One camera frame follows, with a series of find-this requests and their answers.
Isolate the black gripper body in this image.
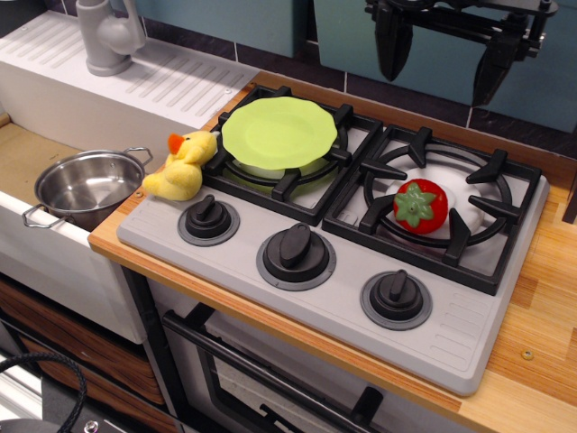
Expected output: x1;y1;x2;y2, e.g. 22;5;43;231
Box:
365;1;559;59

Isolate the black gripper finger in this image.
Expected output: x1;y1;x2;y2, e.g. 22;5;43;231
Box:
472;35;515;106
375;3;413;81

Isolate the red toy strawberry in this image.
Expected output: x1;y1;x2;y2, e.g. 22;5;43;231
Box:
393;179;449;235

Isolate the yellow stuffed duck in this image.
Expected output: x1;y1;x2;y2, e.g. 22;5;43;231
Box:
142;131;217;201

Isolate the green plastic plate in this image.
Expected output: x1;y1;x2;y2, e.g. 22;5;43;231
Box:
221;97;337;170

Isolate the stainless steel pot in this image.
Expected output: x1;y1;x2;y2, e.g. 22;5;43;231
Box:
22;147;153;232

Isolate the white toy sink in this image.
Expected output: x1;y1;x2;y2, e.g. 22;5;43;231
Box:
1;12;257;344

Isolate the teal cabinet door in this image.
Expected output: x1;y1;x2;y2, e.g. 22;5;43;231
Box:
137;1;576;133

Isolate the black left burner grate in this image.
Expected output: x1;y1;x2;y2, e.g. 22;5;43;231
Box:
203;85;384;226

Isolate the black burner grate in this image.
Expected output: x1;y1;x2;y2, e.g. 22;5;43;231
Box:
203;85;384;226
322;125;547;295

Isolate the black right burner grate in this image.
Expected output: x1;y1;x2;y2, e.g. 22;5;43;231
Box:
322;125;547;295

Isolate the black middle stove knob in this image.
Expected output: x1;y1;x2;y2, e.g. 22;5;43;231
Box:
256;223;336;291

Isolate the black stove knob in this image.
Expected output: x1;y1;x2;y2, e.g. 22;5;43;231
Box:
178;194;240;247
256;223;336;291
360;270;433;331

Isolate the black left stove knob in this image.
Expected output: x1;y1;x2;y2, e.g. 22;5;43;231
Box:
178;194;240;247

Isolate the black right stove knob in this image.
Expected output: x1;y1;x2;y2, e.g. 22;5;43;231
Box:
360;270;433;331

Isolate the grey toy stove top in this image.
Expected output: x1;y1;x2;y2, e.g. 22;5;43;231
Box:
115;124;551;398

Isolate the grey toy faucet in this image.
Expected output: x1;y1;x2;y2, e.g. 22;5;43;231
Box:
76;0;146;77

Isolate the wood grain drawer front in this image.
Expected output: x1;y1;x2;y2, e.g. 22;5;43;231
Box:
1;275;179;432

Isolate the black oven door handle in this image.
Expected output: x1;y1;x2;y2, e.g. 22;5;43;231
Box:
162;310;382;432

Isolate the black braided cable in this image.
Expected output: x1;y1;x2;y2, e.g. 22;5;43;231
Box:
0;352;87;433

